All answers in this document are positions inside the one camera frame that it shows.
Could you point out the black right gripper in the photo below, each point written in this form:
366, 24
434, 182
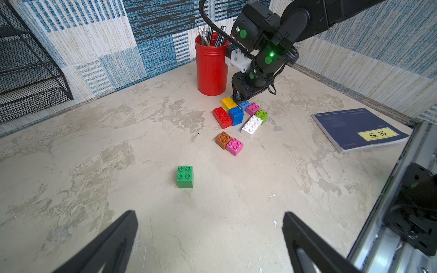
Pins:
243, 91

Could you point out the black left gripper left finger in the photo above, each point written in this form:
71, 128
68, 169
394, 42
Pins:
109, 252

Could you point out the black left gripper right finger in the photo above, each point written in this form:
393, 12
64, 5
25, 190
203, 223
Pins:
308, 252

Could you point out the red lego brick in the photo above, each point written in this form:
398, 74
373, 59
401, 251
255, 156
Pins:
222, 117

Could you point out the orange lego brick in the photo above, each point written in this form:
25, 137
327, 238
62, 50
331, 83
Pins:
223, 139

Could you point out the magenta lego brick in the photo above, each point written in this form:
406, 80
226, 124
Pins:
234, 146

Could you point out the light blue lego brick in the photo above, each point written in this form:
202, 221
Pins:
243, 105

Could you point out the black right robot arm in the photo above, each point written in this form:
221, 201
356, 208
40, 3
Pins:
267, 39

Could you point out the yellow lego brick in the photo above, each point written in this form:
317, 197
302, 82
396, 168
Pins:
228, 103

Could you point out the pink lego brick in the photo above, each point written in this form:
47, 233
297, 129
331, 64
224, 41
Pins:
252, 109

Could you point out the dark blue lego brick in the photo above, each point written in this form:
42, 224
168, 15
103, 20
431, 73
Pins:
236, 115

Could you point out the lime green lego brick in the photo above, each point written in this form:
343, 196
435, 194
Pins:
263, 115

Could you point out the white lego brick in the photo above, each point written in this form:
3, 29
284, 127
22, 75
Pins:
251, 127

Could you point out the red pen cup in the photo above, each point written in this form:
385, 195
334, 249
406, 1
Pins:
212, 71

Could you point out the pens in cup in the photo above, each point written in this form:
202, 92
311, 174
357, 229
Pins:
210, 38

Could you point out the dark blue notebook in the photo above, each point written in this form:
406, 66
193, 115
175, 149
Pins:
357, 129

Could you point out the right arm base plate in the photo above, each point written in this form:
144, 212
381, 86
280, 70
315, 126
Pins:
413, 214

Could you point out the black wire mesh shelf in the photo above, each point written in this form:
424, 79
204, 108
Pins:
31, 81

